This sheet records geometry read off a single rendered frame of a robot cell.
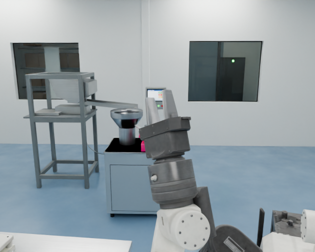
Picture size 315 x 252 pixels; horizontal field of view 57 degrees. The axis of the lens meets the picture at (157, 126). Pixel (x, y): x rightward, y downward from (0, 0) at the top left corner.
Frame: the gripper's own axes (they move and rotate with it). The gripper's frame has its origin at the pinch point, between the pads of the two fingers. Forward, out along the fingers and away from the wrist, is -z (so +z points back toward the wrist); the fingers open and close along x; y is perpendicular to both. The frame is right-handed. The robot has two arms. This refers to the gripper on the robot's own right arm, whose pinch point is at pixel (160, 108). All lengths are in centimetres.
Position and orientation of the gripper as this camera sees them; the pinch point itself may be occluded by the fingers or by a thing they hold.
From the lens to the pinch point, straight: 58.8
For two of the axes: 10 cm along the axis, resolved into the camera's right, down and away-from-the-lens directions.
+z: 1.6, 9.8, -1.5
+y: -7.5, 0.3, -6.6
